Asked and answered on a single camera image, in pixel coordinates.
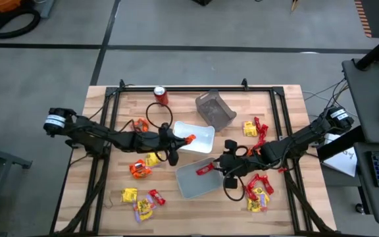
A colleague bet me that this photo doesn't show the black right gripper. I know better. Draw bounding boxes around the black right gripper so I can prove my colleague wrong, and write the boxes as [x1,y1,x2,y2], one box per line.
[213,139,263,190]

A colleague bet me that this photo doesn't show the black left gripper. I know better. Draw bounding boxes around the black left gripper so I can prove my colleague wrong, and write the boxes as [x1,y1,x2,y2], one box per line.
[159,122,191,167]

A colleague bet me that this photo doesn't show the yellow purple candy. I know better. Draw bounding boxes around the yellow purple candy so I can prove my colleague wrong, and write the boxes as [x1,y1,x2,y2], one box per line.
[134,210,154,224]
[133,198,157,213]

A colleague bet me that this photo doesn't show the white plastic bin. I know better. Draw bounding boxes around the white plastic bin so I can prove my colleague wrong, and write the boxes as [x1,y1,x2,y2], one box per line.
[172,120,216,155]

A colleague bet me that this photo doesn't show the light grey plastic bin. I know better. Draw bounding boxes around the light grey plastic bin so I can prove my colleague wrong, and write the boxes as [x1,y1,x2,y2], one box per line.
[175,157,225,200]

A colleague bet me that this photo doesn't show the smoky transparent plastic bin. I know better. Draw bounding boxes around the smoky transparent plastic bin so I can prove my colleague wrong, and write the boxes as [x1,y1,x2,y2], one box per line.
[195,89,238,132]

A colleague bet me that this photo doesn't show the red soda can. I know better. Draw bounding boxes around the red soda can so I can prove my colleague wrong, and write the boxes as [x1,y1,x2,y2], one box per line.
[153,86,170,106]

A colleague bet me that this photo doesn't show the black desk leg bar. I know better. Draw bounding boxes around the black desk leg bar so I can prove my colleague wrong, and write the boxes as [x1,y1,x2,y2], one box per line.
[316,124,366,162]

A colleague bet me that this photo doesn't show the white paper sheet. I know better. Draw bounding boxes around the white paper sheet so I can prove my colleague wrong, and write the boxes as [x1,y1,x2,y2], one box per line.
[322,133,358,178]

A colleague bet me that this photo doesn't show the dark grey desk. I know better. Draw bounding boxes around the dark grey desk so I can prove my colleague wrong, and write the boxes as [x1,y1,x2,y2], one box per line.
[341,58,379,145]

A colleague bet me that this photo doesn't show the black slanted pole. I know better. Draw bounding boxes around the black slanted pole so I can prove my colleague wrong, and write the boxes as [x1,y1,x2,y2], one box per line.
[355,28,379,70]

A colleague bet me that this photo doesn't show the orange shop vacuum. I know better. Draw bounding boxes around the orange shop vacuum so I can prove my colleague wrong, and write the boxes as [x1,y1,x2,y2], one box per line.
[0,0,38,32]

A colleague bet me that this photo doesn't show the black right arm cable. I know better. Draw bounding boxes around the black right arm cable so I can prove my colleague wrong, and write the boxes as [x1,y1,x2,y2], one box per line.
[222,144,249,202]

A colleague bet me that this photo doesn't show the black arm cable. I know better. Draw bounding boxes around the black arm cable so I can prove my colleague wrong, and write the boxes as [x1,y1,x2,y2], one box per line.
[222,144,249,202]
[145,101,174,132]

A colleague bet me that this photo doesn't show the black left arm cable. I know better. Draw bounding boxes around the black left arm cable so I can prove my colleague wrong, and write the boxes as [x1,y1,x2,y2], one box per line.
[145,101,174,132]

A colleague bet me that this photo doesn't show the black floor cables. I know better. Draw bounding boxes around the black floor cables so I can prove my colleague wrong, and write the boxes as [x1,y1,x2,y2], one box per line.
[303,77,358,119]

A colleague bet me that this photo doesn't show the grey metal bracket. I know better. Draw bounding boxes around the grey metal bracket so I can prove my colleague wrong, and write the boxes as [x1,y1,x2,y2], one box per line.
[39,0,56,19]

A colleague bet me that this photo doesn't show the black vacuum hose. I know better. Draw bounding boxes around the black vacuum hose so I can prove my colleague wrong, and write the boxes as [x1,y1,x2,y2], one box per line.
[0,8,41,40]

